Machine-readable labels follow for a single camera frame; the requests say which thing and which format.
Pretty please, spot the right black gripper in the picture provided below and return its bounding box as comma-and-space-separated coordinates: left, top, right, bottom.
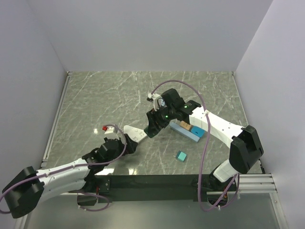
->
146, 104, 176, 134

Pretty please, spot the white triangular power strip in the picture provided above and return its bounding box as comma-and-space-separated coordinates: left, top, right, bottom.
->
123, 125, 147, 143

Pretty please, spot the wooden cube plug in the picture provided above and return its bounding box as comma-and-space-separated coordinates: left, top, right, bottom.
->
179, 121, 192, 131

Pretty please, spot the dark green plug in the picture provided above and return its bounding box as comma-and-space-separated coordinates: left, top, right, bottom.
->
144, 127, 153, 138

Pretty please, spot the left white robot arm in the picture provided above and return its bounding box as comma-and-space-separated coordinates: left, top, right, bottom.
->
0, 134, 142, 219

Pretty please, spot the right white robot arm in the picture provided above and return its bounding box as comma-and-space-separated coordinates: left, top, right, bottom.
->
144, 88, 264, 190

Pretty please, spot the teal cube adapter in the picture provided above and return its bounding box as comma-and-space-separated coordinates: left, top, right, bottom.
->
175, 151, 187, 162

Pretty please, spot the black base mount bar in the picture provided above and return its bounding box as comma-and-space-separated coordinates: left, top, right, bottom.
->
77, 174, 230, 207

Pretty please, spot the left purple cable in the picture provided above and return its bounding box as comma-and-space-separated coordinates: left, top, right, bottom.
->
0, 124, 127, 213

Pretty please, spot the purple cable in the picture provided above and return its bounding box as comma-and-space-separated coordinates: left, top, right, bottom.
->
151, 80, 240, 212
0, 124, 127, 213

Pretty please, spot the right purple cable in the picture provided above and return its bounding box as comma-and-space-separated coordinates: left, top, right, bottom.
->
151, 80, 240, 212

